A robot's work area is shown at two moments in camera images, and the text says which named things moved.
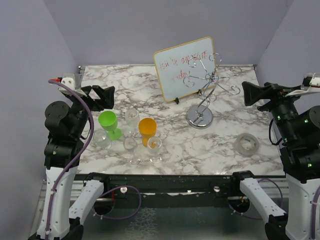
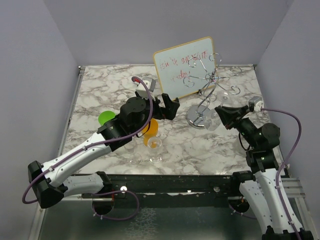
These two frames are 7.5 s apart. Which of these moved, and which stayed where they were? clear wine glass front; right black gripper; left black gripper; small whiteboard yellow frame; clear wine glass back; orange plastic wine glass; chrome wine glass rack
Moved: right black gripper; clear wine glass back; left black gripper
Stayed: chrome wine glass rack; orange plastic wine glass; clear wine glass front; small whiteboard yellow frame
